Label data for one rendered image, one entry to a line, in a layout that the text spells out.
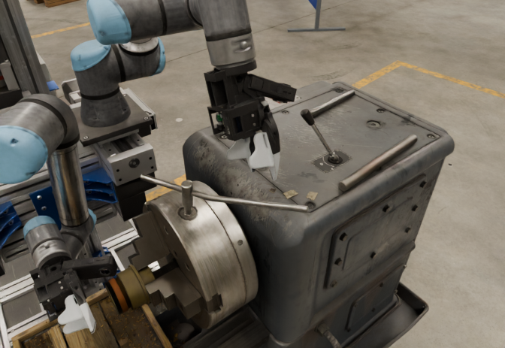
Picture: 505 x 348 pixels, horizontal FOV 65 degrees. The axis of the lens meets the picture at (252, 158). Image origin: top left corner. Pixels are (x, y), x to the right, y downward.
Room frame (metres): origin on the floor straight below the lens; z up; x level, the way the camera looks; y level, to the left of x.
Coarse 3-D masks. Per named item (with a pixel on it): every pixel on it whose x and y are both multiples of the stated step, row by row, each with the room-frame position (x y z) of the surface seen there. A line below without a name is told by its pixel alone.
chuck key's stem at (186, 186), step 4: (184, 180) 0.58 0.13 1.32; (188, 180) 0.58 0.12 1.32; (184, 184) 0.57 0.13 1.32; (188, 184) 0.57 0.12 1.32; (192, 184) 0.58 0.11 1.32; (184, 188) 0.57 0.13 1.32; (188, 188) 0.57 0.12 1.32; (192, 188) 0.58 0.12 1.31; (184, 192) 0.57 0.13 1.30; (188, 192) 0.57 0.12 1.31; (184, 196) 0.57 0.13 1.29; (188, 196) 0.57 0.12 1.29; (192, 196) 0.58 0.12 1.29; (184, 200) 0.57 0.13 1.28; (188, 200) 0.57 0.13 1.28; (192, 200) 0.58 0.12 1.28; (184, 204) 0.57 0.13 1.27; (188, 204) 0.57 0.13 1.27; (192, 204) 0.58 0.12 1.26; (188, 208) 0.58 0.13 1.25; (188, 212) 0.58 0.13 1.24
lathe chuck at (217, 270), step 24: (168, 192) 0.67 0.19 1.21; (168, 216) 0.57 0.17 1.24; (168, 240) 0.57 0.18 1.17; (192, 240) 0.52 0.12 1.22; (216, 240) 0.54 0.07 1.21; (192, 264) 0.49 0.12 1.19; (216, 264) 0.50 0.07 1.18; (216, 288) 0.47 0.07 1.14; (240, 288) 0.49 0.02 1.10; (216, 312) 0.46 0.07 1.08
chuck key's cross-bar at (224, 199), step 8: (144, 176) 0.60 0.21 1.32; (160, 184) 0.59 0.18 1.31; (168, 184) 0.59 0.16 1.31; (176, 184) 0.59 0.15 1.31; (192, 192) 0.57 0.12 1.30; (200, 192) 0.57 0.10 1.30; (208, 200) 0.56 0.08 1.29; (216, 200) 0.55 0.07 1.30; (224, 200) 0.55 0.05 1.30; (232, 200) 0.54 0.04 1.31; (240, 200) 0.54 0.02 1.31; (248, 200) 0.54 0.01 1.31; (256, 200) 0.53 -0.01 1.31; (272, 208) 0.52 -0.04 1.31; (280, 208) 0.51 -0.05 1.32; (288, 208) 0.51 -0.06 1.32; (296, 208) 0.50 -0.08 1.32; (304, 208) 0.50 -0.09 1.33
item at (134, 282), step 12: (120, 276) 0.51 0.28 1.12; (132, 276) 0.51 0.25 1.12; (144, 276) 0.52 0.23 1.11; (108, 288) 0.49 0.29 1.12; (120, 288) 0.49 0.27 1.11; (132, 288) 0.49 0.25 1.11; (144, 288) 0.49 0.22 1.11; (120, 300) 0.47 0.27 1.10; (132, 300) 0.47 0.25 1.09; (144, 300) 0.49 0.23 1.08; (120, 312) 0.46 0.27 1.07
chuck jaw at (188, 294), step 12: (168, 276) 0.52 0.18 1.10; (180, 276) 0.52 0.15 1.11; (156, 288) 0.49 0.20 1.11; (168, 288) 0.49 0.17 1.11; (180, 288) 0.49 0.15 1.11; (192, 288) 0.49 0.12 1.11; (156, 300) 0.48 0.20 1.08; (168, 300) 0.47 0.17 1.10; (180, 300) 0.46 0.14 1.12; (192, 300) 0.46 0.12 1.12; (204, 300) 0.46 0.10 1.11; (216, 300) 0.47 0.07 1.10; (192, 312) 0.45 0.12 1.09
